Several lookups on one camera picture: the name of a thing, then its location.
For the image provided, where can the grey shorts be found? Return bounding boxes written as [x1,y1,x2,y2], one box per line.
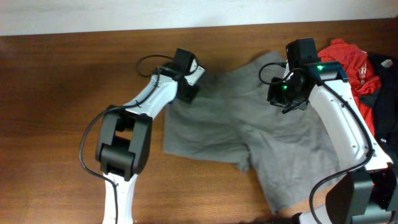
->
[163,52,340,213]

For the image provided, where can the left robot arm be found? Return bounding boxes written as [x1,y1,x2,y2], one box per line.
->
[95,49,205,223]

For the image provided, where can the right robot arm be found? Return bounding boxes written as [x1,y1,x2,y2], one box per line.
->
[267,39,397,224]

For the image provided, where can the red shirt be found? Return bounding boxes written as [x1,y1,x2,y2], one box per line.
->
[318,39,381,136]

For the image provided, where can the black garment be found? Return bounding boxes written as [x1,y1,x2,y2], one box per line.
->
[360,53,397,164]

